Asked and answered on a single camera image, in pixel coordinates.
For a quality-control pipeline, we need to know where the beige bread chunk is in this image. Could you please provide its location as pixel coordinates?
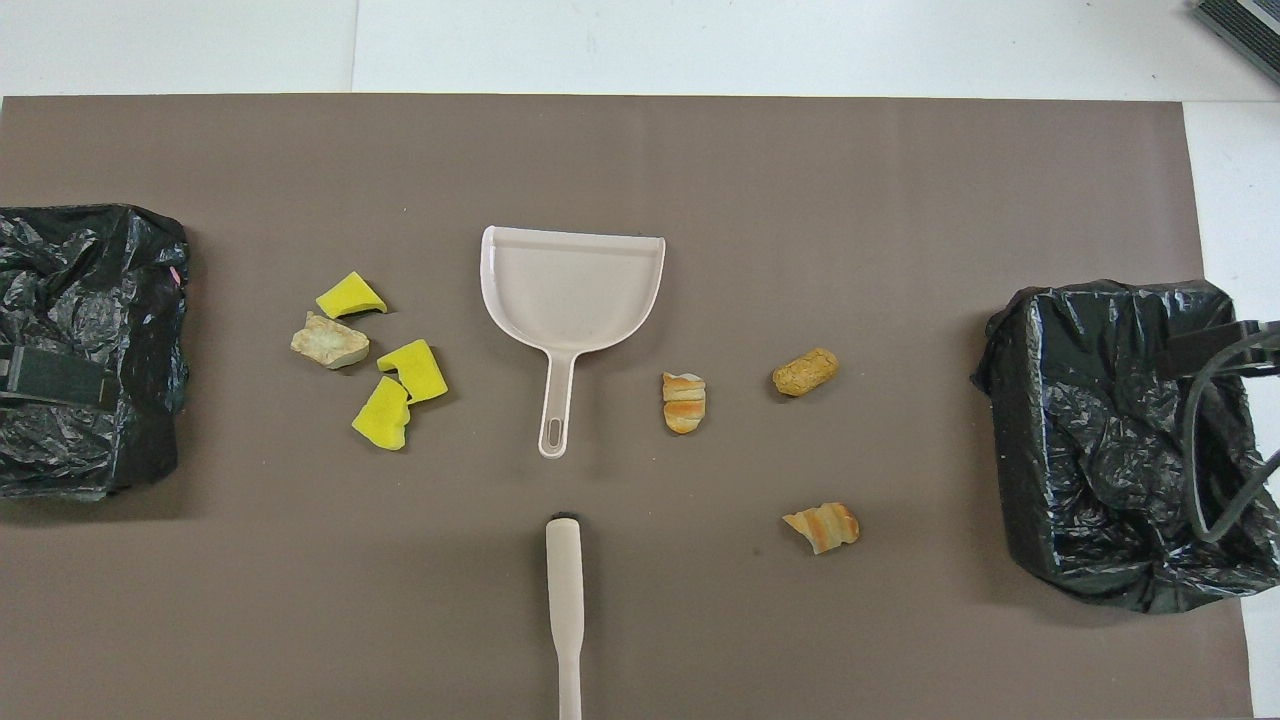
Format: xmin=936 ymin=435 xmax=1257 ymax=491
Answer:
xmin=290 ymin=311 xmax=371 ymax=371

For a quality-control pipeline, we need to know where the yellow sponge piece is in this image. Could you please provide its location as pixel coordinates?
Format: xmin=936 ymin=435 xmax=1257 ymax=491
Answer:
xmin=351 ymin=376 xmax=412 ymax=452
xmin=315 ymin=271 xmax=389 ymax=320
xmin=376 ymin=339 xmax=450 ymax=405

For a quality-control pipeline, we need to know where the beige plastic dustpan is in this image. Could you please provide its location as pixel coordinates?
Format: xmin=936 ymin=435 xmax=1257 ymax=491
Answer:
xmin=480 ymin=225 xmax=667 ymax=460

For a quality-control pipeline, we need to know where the beige brush with black bristles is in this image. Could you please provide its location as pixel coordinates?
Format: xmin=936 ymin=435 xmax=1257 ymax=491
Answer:
xmin=545 ymin=514 xmax=585 ymax=720

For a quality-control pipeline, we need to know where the bin covered with black bag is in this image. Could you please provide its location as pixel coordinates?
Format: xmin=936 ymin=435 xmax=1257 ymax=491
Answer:
xmin=0 ymin=204 xmax=191 ymax=501

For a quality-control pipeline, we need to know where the open bin with black liner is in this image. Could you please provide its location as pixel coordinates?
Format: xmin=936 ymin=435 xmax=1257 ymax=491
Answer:
xmin=972 ymin=279 xmax=1280 ymax=614

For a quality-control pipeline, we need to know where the grey ribbed device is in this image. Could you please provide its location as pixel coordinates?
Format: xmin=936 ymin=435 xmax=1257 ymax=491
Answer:
xmin=1193 ymin=0 xmax=1280 ymax=86

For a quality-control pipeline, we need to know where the brown oval bread roll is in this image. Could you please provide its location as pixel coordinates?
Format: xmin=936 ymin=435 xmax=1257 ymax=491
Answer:
xmin=771 ymin=347 xmax=841 ymax=398

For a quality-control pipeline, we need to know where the striped croissant piece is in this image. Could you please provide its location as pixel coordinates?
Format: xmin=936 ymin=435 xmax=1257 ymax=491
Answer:
xmin=781 ymin=501 xmax=861 ymax=556

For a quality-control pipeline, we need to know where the striped bread roll piece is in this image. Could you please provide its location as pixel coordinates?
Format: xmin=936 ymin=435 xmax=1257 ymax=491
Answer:
xmin=661 ymin=372 xmax=708 ymax=436

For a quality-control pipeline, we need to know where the brown table mat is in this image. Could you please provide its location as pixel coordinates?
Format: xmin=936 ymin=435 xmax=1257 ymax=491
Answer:
xmin=0 ymin=93 xmax=1256 ymax=720

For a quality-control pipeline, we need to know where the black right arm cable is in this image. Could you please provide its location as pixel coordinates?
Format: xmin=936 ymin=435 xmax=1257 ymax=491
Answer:
xmin=1182 ymin=328 xmax=1280 ymax=546

